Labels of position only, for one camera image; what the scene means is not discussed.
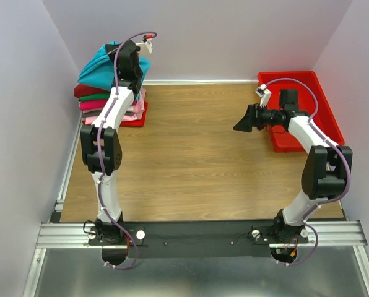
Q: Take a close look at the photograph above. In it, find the dark red folded shirt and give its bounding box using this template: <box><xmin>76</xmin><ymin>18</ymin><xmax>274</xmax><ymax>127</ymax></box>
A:
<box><xmin>73</xmin><ymin>84</ymin><xmax>109</xmax><ymax>98</ymax></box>

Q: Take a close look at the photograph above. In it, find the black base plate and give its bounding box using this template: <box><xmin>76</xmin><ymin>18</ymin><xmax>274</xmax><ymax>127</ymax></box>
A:
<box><xmin>83</xmin><ymin>220</ymin><xmax>308</xmax><ymax>264</ymax></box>

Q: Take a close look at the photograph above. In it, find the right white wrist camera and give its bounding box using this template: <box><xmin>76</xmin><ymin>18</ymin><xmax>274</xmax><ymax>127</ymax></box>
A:
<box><xmin>255</xmin><ymin>84</ymin><xmax>272</xmax><ymax>108</ymax></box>

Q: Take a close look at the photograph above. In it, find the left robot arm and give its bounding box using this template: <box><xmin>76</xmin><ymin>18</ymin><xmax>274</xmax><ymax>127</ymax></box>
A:
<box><xmin>80</xmin><ymin>40</ymin><xmax>142</xmax><ymax>243</ymax></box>

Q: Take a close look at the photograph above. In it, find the green folded shirt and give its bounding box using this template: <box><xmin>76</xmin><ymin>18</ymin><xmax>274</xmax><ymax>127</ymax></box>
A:
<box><xmin>79</xmin><ymin>93</ymin><xmax>110</xmax><ymax>102</ymax></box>

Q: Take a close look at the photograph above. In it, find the grey folded shirt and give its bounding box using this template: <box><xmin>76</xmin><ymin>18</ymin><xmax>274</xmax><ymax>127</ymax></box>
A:
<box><xmin>82</xmin><ymin>110</ymin><xmax>135</xmax><ymax>118</ymax></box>

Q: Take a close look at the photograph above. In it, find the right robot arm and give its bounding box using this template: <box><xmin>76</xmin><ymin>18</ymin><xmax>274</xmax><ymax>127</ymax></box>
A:
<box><xmin>233</xmin><ymin>85</ymin><xmax>352</xmax><ymax>243</ymax></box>

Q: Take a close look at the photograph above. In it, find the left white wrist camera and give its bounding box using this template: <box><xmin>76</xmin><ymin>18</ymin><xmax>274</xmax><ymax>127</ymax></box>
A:
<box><xmin>136</xmin><ymin>34</ymin><xmax>154</xmax><ymax>56</ymax></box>

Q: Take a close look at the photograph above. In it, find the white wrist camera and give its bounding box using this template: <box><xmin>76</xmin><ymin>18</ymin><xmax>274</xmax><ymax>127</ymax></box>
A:
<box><xmin>255</xmin><ymin>84</ymin><xmax>272</xmax><ymax>108</ymax></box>
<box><xmin>136</xmin><ymin>34</ymin><xmax>154</xmax><ymax>56</ymax></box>

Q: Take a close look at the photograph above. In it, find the teal t shirt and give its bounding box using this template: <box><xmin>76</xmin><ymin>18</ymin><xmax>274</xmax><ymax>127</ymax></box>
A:
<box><xmin>78</xmin><ymin>40</ymin><xmax>150</xmax><ymax>95</ymax></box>

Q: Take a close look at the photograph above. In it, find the red plastic bin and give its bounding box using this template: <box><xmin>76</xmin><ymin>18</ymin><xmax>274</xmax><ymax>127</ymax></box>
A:
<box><xmin>258</xmin><ymin>71</ymin><xmax>345</xmax><ymax>153</ymax></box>

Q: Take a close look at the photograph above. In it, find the magenta folded shirt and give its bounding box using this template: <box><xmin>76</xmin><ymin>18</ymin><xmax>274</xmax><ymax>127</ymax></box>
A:
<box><xmin>79</xmin><ymin>100</ymin><xmax>144</xmax><ymax>113</ymax></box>

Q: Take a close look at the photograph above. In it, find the back aluminium rail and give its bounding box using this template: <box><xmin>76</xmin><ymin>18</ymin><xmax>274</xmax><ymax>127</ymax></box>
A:
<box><xmin>144</xmin><ymin>79</ymin><xmax>259</xmax><ymax>85</ymax></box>

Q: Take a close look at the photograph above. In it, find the aluminium frame rail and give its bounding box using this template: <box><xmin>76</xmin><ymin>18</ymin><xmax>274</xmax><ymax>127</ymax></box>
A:
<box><xmin>36</xmin><ymin>221</ymin><xmax>367</xmax><ymax>249</ymax></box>

